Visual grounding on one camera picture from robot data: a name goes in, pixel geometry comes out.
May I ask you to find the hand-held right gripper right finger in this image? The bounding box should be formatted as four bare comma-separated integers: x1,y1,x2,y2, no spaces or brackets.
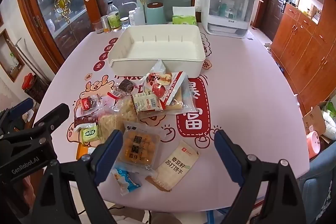
214,130,306,224

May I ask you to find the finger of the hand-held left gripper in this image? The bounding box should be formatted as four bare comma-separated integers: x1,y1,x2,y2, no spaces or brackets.
0,97,34,125
0,103,70,143

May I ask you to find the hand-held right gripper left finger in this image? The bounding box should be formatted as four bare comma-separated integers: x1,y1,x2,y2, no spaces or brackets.
34,130,124,224

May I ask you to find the orange ball snack packet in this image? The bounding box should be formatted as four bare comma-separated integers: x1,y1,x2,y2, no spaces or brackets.
115,122,161,174

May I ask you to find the dark brown snack packet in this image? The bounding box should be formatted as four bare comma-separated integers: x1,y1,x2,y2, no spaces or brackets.
74,114,99,132

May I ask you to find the white plastic storage bin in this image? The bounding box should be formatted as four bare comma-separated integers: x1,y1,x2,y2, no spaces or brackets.
108,25,206,75

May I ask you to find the dark woven basket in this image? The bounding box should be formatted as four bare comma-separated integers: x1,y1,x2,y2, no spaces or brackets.
26,78,51,104

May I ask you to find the small green snack packet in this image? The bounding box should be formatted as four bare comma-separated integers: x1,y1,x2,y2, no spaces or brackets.
81,127,101,144

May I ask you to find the large clear rice crisp packet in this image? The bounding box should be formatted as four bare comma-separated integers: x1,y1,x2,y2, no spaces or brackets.
97,111,126,143

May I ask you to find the blue white candy packet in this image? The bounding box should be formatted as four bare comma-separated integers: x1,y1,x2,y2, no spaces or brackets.
110,168,142,196

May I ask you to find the red round candy packet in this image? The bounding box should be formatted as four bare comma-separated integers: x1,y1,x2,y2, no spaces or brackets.
80,97,99,112

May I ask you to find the small clear rice crisp packet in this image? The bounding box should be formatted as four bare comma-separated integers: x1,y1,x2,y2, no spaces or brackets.
112,97,139,125

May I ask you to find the beige cracker packet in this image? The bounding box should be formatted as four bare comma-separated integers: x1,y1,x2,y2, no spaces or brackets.
145,140,200,191

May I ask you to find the white label biscuit packet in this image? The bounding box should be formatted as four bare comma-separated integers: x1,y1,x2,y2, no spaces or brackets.
131,91,166,115

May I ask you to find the clear bread packet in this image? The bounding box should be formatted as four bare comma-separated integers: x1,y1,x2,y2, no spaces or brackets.
163,76,197,116

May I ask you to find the red apple cake packet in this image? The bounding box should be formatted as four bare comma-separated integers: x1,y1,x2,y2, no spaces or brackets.
144,60,185,106

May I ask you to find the pink round container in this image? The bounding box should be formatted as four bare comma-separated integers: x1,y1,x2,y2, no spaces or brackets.
306,131,321,159

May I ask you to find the cardboard box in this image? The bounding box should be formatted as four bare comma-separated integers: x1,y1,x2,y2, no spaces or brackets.
302,101,336,142

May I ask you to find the glass cup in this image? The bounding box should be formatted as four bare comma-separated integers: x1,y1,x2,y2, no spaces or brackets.
92,20,105,34

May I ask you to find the blue chair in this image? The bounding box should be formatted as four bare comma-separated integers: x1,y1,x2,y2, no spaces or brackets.
299,140,336,224

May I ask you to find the metal can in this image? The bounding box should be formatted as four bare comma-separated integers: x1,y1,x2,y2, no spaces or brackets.
101,15,110,32

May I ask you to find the clear bottle green label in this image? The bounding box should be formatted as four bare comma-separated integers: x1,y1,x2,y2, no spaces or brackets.
107,1,122,32

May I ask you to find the tall white plastic bottle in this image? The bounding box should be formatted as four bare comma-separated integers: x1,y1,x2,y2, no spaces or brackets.
134,5,146,26

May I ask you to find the green tissue box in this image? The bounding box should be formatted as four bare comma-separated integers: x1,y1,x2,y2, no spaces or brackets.
172,7,197,26

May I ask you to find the white lidded countertop appliance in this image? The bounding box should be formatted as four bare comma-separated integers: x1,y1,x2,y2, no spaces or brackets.
194,0,264,38

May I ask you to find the teal canister brown lid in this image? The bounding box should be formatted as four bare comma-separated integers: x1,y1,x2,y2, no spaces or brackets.
146,2,167,25

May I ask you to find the wooden wall frame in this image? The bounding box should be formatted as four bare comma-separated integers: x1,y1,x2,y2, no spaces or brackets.
0,29,26,82

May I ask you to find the wooden wall cabinet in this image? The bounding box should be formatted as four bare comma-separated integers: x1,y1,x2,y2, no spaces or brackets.
270,0,336,113

